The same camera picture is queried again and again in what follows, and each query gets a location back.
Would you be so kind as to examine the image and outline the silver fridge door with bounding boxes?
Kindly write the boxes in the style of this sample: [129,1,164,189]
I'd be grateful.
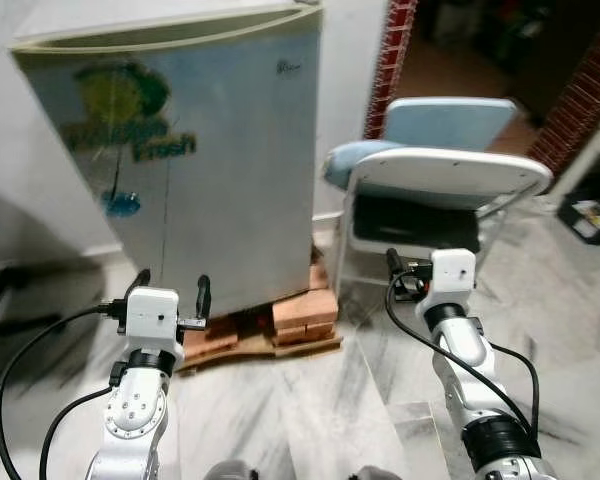
[10,6,327,319]

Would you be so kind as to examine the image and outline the small silver fridge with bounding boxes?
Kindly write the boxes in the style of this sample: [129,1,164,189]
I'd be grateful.
[8,0,326,53]

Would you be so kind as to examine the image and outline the small blue sticker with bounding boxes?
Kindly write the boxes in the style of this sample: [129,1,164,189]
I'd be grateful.
[102,188,141,217]

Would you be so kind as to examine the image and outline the orange brick wooden platform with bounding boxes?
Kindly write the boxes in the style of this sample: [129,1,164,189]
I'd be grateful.
[175,250,343,374]

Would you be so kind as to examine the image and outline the white metal folding chair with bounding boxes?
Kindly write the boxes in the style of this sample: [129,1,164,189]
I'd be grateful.
[332,147,555,303]

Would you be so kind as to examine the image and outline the light blue plastic chair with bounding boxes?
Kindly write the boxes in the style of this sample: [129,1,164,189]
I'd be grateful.
[323,97,522,192]

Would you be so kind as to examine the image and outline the grey robot left leg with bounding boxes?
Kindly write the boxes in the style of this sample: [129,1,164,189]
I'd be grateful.
[204,460,262,480]

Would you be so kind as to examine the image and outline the black box with items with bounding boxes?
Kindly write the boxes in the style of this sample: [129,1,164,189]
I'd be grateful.
[570,195,600,245]

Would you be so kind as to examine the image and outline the green yellow fruit sticker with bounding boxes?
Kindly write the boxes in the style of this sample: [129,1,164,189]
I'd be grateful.
[65,60,199,166]

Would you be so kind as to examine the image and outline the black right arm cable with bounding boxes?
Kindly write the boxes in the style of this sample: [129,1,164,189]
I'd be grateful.
[384,270,542,437]

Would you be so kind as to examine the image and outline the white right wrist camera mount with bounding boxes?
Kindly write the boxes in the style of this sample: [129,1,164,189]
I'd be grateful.
[429,247,479,302]

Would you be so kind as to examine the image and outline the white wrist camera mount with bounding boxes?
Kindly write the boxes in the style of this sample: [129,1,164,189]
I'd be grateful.
[429,247,479,302]
[120,287,182,357]

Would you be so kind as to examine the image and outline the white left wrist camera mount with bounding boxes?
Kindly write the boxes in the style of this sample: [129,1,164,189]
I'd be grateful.
[120,287,182,357]

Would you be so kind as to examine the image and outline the long black left arm cable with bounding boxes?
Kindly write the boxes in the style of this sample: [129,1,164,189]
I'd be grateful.
[0,302,123,480]

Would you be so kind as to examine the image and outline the short black left arm cable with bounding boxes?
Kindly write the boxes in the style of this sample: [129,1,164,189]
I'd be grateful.
[38,363,128,480]

